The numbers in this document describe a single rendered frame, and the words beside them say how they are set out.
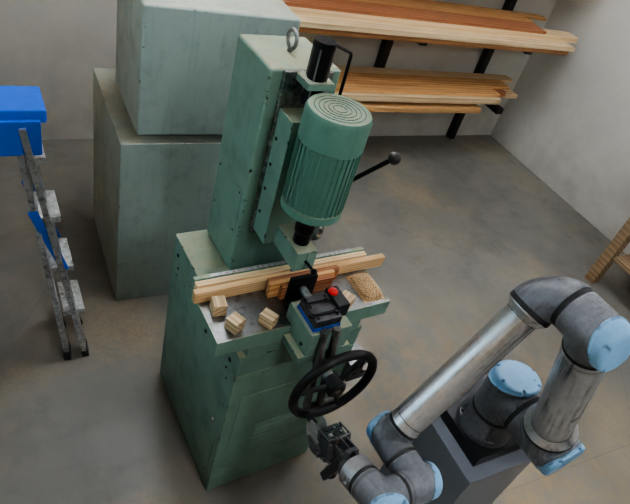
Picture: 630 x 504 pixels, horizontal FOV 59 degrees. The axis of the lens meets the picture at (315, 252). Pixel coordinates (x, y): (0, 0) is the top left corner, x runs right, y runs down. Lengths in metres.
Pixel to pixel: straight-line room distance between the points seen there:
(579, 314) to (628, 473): 1.97
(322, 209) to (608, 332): 0.73
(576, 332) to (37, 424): 1.94
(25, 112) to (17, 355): 1.16
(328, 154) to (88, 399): 1.56
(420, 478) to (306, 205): 0.74
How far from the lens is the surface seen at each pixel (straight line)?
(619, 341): 1.33
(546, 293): 1.37
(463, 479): 2.02
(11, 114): 1.92
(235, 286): 1.66
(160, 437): 2.43
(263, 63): 1.55
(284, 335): 1.66
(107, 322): 2.78
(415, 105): 4.20
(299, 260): 1.64
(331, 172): 1.43
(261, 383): 1.83
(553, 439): 1.78
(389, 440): 1.52
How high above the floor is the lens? 2.10
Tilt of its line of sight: 39 degrees down
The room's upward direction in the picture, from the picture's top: 18 degrees clockwise
